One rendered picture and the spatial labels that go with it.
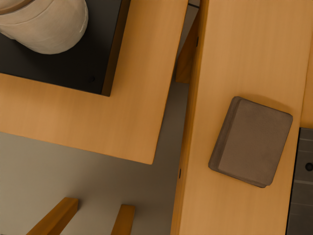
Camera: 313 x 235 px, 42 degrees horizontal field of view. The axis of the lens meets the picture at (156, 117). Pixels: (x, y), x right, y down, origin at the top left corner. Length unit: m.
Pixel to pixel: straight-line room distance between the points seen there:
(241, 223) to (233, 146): 0.11
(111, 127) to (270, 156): 0.22
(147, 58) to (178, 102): 0.86
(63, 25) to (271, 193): 0.33
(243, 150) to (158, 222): 1.00
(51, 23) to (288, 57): 0.31
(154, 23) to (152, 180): 0.93
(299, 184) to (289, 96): 0.12
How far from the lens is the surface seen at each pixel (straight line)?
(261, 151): 0.52
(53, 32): 0.43
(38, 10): 0.36
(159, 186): 1.46
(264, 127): 0.52
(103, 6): 0.51
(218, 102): 0.54
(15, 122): 0.61
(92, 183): 1.47
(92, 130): 0.59
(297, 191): 0.57
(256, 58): 0.55
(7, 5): 0.32
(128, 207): 1.44
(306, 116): 0.59
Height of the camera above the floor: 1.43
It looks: 89 degrees down
